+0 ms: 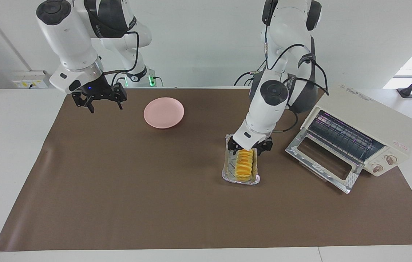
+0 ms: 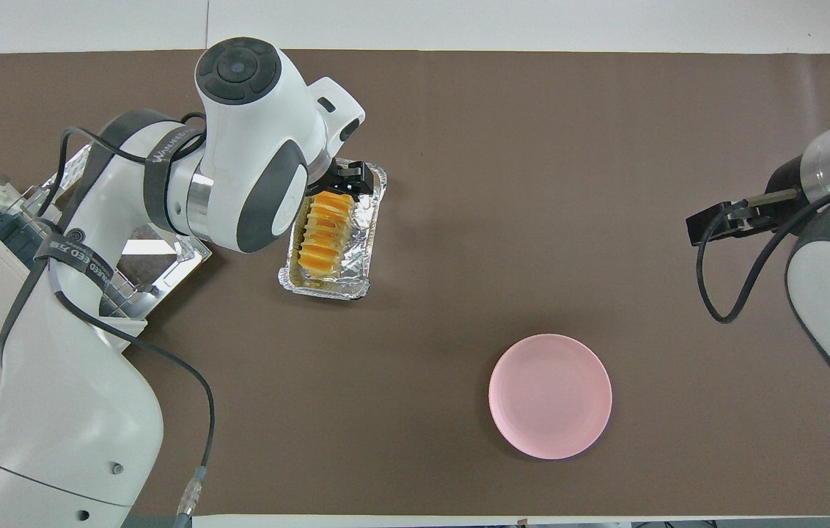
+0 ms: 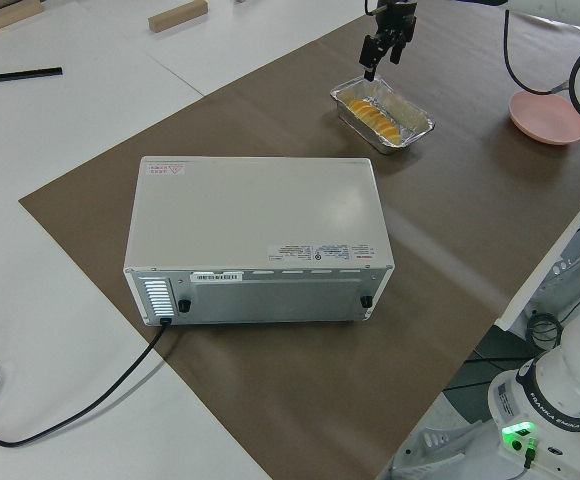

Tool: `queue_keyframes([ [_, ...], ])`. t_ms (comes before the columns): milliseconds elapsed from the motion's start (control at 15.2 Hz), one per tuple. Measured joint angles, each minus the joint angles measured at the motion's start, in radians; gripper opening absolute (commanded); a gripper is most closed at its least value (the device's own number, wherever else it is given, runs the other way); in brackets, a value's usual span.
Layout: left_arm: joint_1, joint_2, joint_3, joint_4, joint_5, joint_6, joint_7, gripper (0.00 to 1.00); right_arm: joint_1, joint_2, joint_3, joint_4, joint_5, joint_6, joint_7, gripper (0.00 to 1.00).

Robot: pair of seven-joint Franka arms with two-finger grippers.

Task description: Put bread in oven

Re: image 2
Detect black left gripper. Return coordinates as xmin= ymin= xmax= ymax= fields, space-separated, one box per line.
xmin=309 ymin=163 xmax=375 ymax=197

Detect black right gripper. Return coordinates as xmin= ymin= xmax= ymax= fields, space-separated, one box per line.
xmin=686 ymin=156 xmax=819 ymax=246

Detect silver foil tray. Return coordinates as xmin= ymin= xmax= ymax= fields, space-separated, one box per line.
xmin=278 ymin=158 xmax=389 ymax=301

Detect sliced yellow bread loaf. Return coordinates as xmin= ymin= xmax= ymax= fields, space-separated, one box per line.
xmin=298 ymin=191 xmax=354 ymax=278

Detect glass oven door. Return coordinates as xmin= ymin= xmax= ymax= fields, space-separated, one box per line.
xmin=34 ymin=143 xmax=213 ymax=320

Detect brown table mat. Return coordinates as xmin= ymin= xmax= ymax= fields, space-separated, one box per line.
xmin=0 ymin=50 xmax=830 ymax=516

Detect pink round plate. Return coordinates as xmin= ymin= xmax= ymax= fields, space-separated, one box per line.
xmin=488 ymin=334 xmax=613 ymax=461

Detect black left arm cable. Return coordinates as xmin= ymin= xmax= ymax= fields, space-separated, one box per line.
xmin=0 ymin=114 xmax=216 ymax=528

